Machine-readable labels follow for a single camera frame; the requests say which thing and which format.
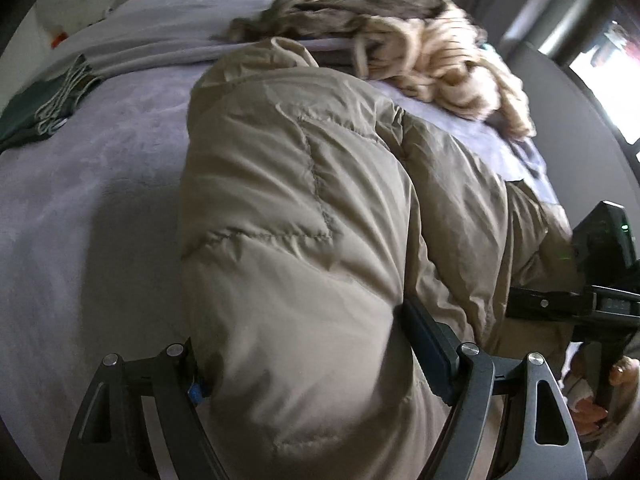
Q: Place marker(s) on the small red object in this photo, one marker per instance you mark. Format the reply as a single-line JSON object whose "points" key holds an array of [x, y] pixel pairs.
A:
{"points": [[59, 38]]}

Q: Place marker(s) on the cream chunky knit blanket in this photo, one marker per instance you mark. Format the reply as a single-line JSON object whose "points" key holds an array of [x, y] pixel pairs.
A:
{"points": [[450, 70]]}

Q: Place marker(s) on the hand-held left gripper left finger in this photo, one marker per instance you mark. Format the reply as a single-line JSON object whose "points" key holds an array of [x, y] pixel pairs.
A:
{"points": [[196, 393]]}

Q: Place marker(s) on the lavender bed cover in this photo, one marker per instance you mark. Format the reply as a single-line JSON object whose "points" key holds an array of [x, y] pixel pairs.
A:
{"points": [[90, 210]]}

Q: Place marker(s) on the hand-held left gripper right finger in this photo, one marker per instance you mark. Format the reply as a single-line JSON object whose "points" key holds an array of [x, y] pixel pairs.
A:
{"points": [[432, 347]]}

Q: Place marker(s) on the grey throw blanket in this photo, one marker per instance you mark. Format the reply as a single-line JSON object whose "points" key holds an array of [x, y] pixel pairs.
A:
{"points": [[165, 25]]}

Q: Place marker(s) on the window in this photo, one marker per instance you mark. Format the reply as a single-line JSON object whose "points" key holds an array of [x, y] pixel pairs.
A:
{"points": [[610, 70]]}

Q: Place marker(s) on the person's right hand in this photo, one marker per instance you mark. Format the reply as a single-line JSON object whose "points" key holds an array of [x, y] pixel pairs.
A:
{"points": [[622, 375]]}

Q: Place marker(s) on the dark green fringed scarf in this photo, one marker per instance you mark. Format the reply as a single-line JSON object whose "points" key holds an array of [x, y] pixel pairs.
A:
{"points": [[40, 105]]}

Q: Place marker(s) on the brown faux fur blanket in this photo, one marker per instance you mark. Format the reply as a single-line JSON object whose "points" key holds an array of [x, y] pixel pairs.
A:
{"points": [[350, 12]]}

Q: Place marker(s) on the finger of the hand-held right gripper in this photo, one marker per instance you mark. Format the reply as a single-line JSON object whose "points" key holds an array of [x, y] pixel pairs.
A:
{"points": [[545, 304]]}

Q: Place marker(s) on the beige puffer jacket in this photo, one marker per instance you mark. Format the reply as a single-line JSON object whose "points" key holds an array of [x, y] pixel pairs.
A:
{"points": [[310, 210]]}

